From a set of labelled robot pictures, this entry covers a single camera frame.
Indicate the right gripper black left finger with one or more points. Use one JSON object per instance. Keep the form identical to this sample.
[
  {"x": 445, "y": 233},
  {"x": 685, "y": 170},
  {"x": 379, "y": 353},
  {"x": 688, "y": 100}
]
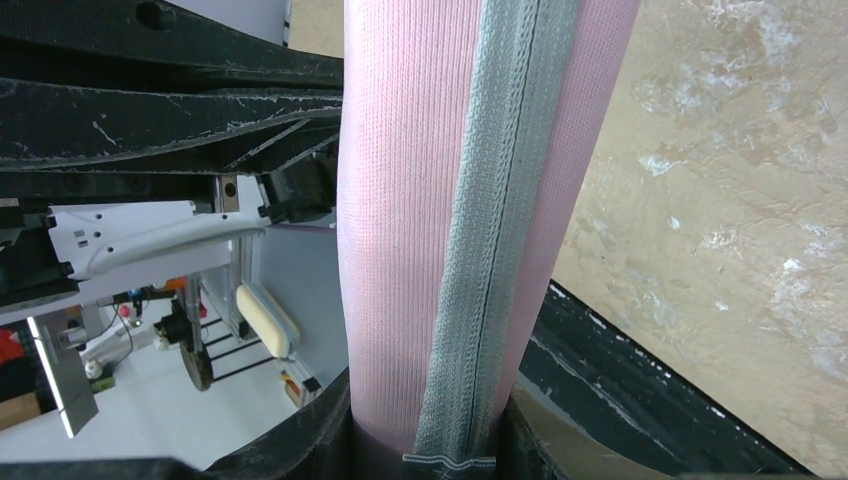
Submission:
[{"x": 127, "y": 100}]

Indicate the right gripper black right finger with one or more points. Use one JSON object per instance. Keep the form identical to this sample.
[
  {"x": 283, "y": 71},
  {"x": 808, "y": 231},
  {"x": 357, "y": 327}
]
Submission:
[{"x": 591, "y": 402}]

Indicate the pink grey umbrella case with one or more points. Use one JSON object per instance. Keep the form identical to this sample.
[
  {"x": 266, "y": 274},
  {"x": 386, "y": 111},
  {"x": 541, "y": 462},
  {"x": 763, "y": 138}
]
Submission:
[{"x": 467, "y": 129}]

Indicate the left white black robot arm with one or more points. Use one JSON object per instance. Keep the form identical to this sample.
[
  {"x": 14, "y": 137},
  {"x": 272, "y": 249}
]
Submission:
[{"x": 49, "y": 252}]

